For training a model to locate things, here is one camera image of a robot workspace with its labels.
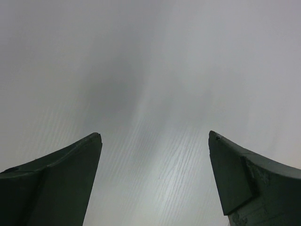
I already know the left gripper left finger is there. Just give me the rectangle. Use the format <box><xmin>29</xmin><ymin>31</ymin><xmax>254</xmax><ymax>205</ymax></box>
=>
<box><xmin>0</xmin><ymin>132</ymin><xmax>103</xmax><ymax>226</ymax></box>

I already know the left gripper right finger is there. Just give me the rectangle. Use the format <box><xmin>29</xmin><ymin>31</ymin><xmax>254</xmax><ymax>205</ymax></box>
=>
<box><xmin>208</xmin><ymin>131</ymin><xmax>301</xmax><ymax>226</ymax></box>

